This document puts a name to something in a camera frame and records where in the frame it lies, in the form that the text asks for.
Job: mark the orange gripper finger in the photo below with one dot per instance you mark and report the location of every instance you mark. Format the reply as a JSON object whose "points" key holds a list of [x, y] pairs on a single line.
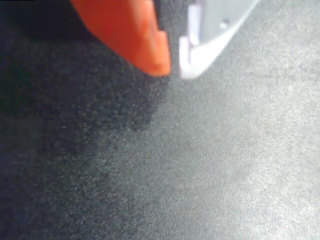
{"points": [[130, 30]]}

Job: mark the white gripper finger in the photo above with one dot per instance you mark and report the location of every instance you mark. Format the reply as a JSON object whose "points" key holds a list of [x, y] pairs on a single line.
{"points": [[215, 22]]}

